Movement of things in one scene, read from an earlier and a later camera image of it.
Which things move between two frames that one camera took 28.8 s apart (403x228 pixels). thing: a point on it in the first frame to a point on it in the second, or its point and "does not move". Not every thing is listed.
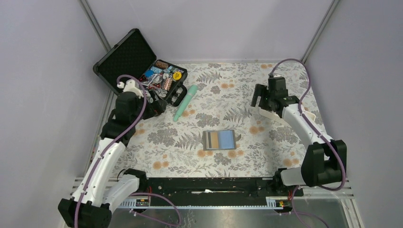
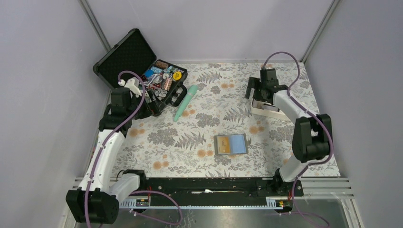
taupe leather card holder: x=220 y=140 to x=230 y=144
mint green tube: x=190 y=94 does not move
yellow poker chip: x=177 y=75 does not move
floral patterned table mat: x=219 y=129 does not move
